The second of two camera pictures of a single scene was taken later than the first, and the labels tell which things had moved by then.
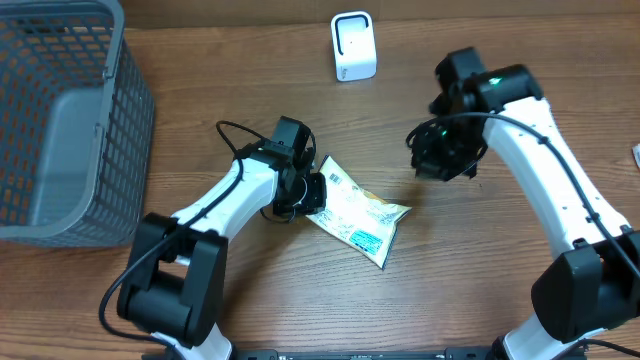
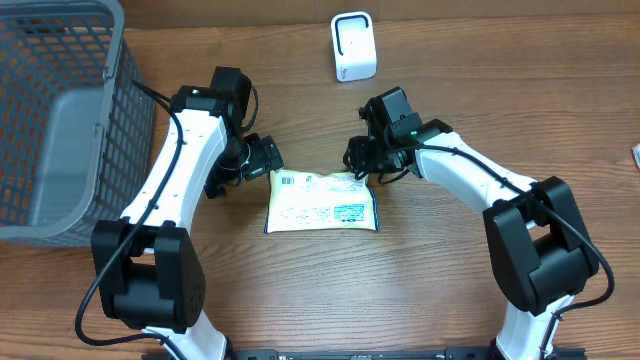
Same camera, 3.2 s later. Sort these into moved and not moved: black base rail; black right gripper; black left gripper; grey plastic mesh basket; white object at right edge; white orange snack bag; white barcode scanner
Moved: black right gripper; white orange snack bag; black left gripper
Not moved: white object at right edge; black base rail; grey plastic mesh basket; white barcode scanner
